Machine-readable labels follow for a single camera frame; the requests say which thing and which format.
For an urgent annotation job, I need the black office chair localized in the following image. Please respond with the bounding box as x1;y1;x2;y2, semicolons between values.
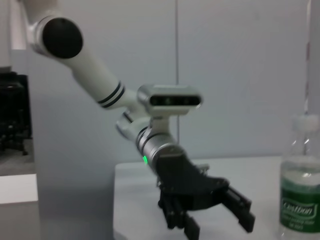
0;71;34;156

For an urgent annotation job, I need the clear green-label water bottle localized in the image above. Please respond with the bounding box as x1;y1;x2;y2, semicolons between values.
278;114;320;240

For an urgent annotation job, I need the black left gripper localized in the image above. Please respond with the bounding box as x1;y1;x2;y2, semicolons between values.
154;153;256;240

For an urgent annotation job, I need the white background tabletop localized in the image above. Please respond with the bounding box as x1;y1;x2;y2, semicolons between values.
0;173;39;205

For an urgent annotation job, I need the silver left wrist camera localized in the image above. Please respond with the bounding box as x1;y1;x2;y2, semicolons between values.
136;84;205;133

